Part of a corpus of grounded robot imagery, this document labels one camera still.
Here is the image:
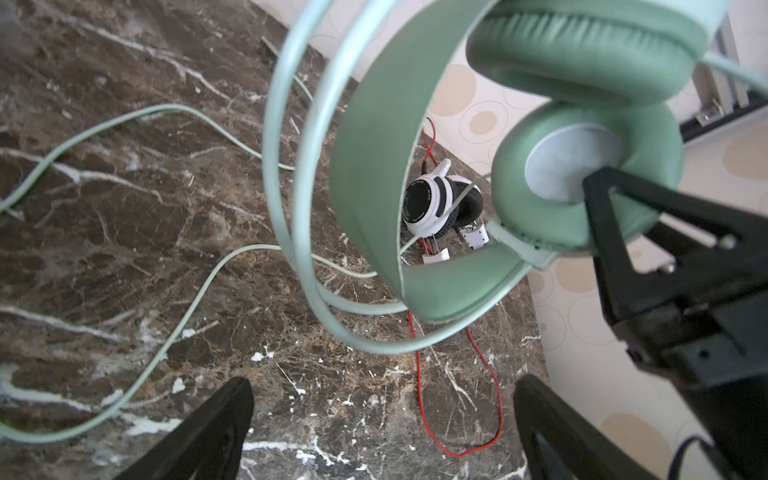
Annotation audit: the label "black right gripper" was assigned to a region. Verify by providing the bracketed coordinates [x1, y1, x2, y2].
[582, 168, 767, 479]

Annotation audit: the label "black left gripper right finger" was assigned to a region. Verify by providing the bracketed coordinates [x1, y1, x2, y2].
[513, 375, 655, 479]

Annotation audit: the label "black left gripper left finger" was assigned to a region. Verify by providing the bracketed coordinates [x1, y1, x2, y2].
[118, 377, 254, 479]

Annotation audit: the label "mint green headphone cable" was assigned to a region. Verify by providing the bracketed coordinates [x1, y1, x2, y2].
[0, 53, 768, 445]

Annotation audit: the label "mint green headphones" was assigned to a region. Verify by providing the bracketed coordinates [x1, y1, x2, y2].
[262, 1, 742, 355]

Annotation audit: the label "white black headphones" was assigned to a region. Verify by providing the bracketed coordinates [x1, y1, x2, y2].
[401, 159, 490, 264]

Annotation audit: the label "silver aluminium back rail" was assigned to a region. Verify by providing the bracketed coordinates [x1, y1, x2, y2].
[692, 14, 750, 127]

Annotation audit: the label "red headphone cable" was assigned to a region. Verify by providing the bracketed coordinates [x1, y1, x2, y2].
[407, 116, 505, 460]

